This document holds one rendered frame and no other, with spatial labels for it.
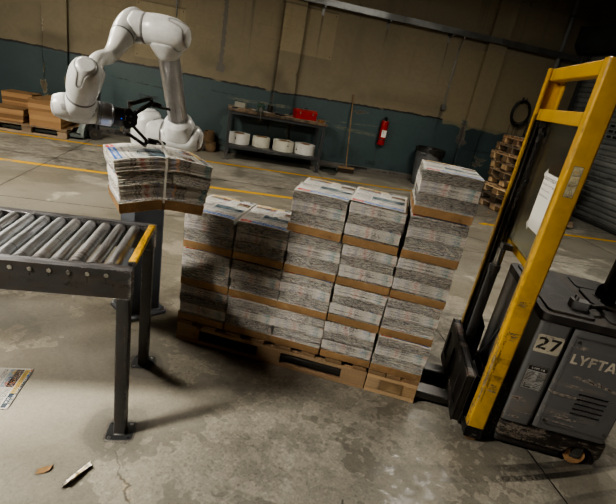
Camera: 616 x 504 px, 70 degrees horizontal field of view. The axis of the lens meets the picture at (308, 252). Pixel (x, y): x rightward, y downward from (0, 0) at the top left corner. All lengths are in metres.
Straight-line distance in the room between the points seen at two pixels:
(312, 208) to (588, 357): 1.48
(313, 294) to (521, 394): 1.15
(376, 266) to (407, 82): 7.44
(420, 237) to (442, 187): 0.26
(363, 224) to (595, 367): 1.27
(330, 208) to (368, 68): 7.16
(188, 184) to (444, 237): 1.23
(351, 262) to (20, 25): 8.19
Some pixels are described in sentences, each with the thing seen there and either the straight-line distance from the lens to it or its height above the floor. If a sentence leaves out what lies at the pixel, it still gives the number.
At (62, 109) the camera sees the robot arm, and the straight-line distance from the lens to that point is 1.92.
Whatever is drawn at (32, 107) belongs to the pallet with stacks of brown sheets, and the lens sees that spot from 8.52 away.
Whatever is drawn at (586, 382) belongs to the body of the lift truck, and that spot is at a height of 0.49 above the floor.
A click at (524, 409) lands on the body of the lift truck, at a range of 2.57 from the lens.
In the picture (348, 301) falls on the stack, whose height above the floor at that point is 0.52.
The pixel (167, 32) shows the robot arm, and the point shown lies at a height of 1.66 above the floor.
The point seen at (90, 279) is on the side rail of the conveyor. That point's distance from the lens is 1.83.
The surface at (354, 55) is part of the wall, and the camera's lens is 9.18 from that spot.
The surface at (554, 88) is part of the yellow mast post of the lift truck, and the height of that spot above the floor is 1.76.
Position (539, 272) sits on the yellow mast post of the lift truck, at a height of 0.98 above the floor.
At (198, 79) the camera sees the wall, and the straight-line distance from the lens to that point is 8.95.
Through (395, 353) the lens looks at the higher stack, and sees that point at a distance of 2.52.
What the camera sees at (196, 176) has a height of 1.11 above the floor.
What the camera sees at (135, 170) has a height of 1.13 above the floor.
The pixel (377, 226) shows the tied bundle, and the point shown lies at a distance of 2.23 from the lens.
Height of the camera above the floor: 1.57
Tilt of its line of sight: 21 degrees down
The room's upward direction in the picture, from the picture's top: 11 degrees clockwise
